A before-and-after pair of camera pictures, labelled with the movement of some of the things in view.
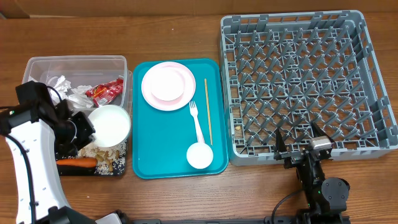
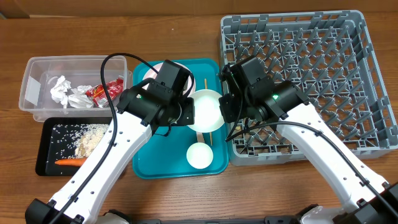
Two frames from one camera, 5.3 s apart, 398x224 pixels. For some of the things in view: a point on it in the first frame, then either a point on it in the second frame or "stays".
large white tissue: (79, 99) stays
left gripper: (67, 149) -> (189, 116)
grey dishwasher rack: (284, 72) stays
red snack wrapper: (104, 93) stays
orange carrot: (86, 162) stays
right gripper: (296, 157) -> (236, 114)
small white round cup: (199, 155) stays
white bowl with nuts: (112, 125) -> (208, 117)
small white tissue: (61, 88) stays
